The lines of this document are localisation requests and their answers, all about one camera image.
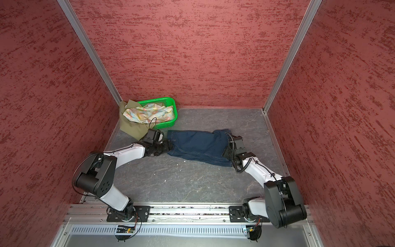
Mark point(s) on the aluminium corner post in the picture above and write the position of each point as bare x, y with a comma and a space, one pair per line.
84, 39
297, 41

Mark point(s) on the aluminium front rail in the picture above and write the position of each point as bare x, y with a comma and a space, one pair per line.
160, 213

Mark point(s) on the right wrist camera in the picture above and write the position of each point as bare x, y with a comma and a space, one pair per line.
236, 142

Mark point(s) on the olive green skirt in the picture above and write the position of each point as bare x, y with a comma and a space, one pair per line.
133, 129

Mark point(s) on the right aluminium corner post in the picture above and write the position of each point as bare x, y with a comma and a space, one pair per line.
297, 41

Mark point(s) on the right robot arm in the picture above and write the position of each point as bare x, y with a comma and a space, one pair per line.
282, 204

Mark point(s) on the pastel patterned skirt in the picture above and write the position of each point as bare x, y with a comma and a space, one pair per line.
150, 113

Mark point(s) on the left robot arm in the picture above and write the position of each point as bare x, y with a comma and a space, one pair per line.
95, 175

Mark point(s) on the blue denim skirt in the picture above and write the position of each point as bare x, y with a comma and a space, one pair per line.
202, 146

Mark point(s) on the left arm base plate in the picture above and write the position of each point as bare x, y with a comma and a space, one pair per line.
140, 213

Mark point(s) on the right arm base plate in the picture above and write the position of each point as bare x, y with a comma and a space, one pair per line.
236, 213

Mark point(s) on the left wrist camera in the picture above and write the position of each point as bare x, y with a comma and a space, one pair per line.
153, 137

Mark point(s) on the left aluminium corner post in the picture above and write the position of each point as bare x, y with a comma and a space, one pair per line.
84, 39

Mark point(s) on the white slotted cable duct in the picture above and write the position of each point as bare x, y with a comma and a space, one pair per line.
236, 231

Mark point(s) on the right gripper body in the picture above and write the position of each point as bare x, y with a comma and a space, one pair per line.
229, 154

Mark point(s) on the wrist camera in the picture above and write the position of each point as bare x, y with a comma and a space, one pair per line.
153, 137
236, 142

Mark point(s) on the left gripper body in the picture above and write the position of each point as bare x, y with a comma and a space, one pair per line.
162, 147

